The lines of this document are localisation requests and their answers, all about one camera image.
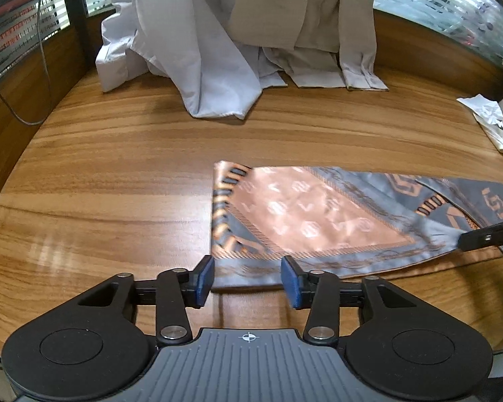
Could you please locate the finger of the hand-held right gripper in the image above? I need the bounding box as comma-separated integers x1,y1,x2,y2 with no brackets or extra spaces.
459,217,503,253

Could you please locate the beige shirt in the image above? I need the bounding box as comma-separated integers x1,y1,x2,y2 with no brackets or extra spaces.
228,0,390,92

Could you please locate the crumpled white tissue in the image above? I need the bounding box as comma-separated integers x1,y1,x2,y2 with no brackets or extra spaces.
456,94,503,129

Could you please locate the orange and grey patterned scarf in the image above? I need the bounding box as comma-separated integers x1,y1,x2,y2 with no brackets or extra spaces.
210,160,503,291

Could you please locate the thin white cable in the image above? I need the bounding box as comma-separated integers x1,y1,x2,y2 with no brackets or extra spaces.
0,0,51,126

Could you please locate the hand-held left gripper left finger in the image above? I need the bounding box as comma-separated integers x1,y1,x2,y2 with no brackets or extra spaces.
77,255,216,347

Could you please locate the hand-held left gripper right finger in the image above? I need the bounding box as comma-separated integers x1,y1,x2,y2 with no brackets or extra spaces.
281,255,422,347

